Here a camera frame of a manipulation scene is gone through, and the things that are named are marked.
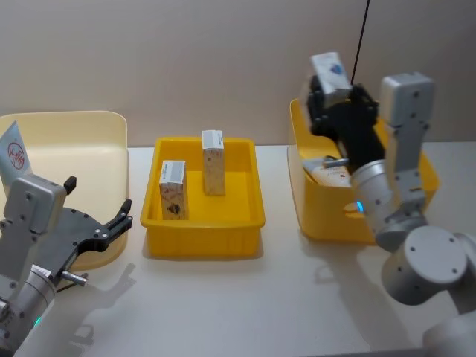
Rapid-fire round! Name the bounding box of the white box with blue emblem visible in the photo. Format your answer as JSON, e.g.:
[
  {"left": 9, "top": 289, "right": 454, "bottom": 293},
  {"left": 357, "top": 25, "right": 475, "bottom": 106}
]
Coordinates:
[{"left": 310, "top": 51, "right": 353, "bottom": 107}]

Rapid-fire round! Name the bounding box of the shallow yellow plastic tray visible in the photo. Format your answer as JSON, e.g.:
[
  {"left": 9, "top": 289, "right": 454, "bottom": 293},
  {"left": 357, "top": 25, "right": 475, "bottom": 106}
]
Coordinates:
[{"left": 140, "top": 136, "right": 267, "bottom": 260}]

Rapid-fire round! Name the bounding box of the blue and white tube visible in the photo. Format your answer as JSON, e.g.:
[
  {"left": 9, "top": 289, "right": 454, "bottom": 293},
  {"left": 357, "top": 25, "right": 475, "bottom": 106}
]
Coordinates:
[
  {"left": 0, "top": 119, "right": 33, "bottom": 187},
  {"left": 303, "top": 158, "right": 354, "bottom": 189}
]

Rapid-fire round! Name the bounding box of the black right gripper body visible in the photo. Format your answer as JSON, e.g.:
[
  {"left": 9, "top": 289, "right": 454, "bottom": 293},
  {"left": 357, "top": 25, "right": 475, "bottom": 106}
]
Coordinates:
[{"left": 310, "top": 99, "right": 388, "bottom": 171}]

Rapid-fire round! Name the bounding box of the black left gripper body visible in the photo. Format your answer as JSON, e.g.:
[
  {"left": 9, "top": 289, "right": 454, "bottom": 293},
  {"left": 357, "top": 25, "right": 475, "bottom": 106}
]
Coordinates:
[{"left": 35, "top": 206, "right": 113, "bottom": 279}]

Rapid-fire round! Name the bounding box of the left wrist cable with plug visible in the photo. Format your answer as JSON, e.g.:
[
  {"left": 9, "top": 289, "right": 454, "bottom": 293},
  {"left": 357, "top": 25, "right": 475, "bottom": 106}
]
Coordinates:
[{"left": 55, "top": 270, "right": 89, "bottom": 293}]

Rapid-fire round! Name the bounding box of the thin black hanging cable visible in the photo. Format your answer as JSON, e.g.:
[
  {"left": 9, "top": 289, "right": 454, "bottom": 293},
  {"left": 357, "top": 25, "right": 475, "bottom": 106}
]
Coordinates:
[{"left": 350, "top": 0, "right": 371, "bottom": 86}]

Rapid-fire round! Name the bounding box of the cream plastic bin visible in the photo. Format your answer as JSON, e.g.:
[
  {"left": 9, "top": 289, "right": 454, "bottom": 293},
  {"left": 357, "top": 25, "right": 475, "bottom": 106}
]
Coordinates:
[{"left": 0, "top": 110, "right": 130, "bottom": 271}]

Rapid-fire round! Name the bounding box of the tan patterned carton box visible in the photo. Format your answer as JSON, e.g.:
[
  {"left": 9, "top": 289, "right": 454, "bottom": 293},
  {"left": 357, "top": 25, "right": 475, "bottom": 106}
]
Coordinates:
[
  {"left": 201, "top": 129, "right": 227, "bottom": 196},
  {"left": 158, "top": 160, "right": 190, "bottom": 221}
]

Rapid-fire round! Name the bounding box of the deep yellow plastic bin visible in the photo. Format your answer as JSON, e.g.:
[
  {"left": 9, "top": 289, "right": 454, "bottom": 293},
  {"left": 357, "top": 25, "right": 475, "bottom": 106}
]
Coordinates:
[{"left": 289, "top": 98, "right": 442, "bottom": 245}]

